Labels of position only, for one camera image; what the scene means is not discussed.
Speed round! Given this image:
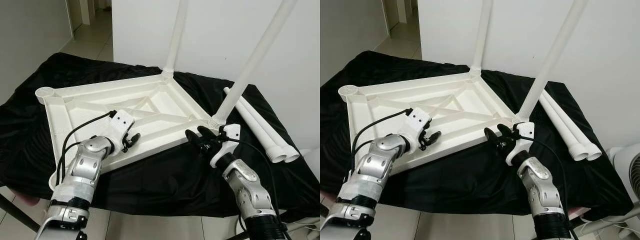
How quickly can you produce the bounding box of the white plastic table top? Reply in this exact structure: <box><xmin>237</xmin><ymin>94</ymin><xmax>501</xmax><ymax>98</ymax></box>
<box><xmin>35</xmin><ymin>70</ymin><xmax>228</xmax><ymax>192</ymax></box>
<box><xmin>337</xmin><ymin>67</ymin><xmax>523</xmax><ymax>176</ymax></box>

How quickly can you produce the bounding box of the white plastic table leg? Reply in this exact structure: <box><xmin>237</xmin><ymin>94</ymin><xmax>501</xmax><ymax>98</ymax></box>
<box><xmin>514</xmin><ymin>0</ymin><xmax>591</xmax><ymax>125</ymax></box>
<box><xmin>160</xmin><ymin>0</ymin><xmax>191</xmax><ymax>81</ymax></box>
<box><xmin>235</xmin><ymin>95</ymin><xmax>301</xmax><ymax>162</ymax></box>
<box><xmin>537</xmin><ymin>92</ymin><xmax>590</xmax><ymax>162</ymax></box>
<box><xmin>542</xmin><ymin>90</ymin><xmax>603</xmax><ymax>161</ymax></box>
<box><xmin>223</xmin><ymin>87</ymin><xmax>287</xmax><ymax>165</ymax></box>
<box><xmin>208</xmin><ymin>0</ymin><xmax>301</xmax><ymax>133</ymax></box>
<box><xmin>468</xmin><ymin>0</ymin><xmax>494</xmax><ymax>79</ymax></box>

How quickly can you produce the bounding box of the black tablecloth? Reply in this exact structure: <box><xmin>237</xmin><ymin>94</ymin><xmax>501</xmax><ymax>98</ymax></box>
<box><xmin>0</xmin><ymin>51</ymin><xmax>320</xmax><ymax>218</ymax></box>
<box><xmin>320</xmin><ymin>50</ymin><xmax>633</xmax><ymax>218</ymax></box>

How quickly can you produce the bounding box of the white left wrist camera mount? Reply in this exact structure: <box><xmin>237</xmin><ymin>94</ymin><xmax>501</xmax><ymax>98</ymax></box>
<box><xmin>102</xmin><ymin>110</ymin><xmax>136</xmax><ymax>156</ymax></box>
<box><xmin>398</xmin><ymin>107</ymin><xmax>432</xmax><ymax>151</ymax></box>

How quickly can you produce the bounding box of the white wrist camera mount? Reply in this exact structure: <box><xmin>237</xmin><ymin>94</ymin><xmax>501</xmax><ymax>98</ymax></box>
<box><xmin>209</xmin><ymin>123</ymin><xmax>242</xmax><ymax>168</ymax></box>
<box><xmin>505</xmin><ymin>121</ymin><xmax>536</xmax><ymax>166</ymax></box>
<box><xmin>102</xmin><ymin>110</ymin><xmax>136</xmax><ymax>156</ymax></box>
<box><xmin>398</xmin><ymin>107</ymin><xmax>432</xmax><ymax>151</ymax></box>

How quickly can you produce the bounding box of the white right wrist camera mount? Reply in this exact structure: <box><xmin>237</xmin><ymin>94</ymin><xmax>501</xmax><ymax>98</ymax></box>
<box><xmin>505</xmin><ymin>121</ymin><xmax>536</xmax><ymax>166</ymax></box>
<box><xmin>209</xmin><ymin>123</ymin><xmax>242</xmax><ymax>168</ymax></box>

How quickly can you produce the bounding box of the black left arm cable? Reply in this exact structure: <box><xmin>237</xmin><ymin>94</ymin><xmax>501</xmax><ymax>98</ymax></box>
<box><xmin>350</xmin><ymin>107</ymin><xmax>414</xmax><ymax>181</ymax></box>
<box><xmin>54</xmin><ymin>110</ymin><xmax>119</xmax><ymax>188</ymax></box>

